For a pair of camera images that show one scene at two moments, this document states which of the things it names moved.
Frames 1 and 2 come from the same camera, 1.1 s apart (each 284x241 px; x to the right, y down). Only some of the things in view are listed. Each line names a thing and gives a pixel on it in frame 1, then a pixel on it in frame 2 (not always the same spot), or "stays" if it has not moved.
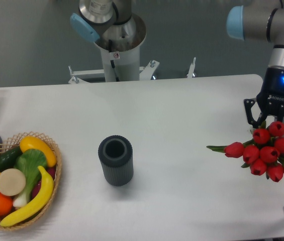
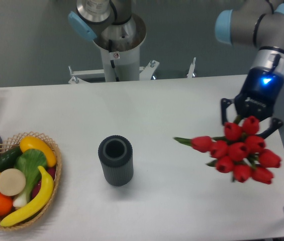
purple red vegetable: x=52 y=171 stays
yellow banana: x=46 y=192 stays
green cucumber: x=5 y=161 stays
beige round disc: x=11 y=182 stays
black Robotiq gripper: x=278 y=96 -> x=261 y=92
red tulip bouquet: x=270 y=152 -> x=241 y=151
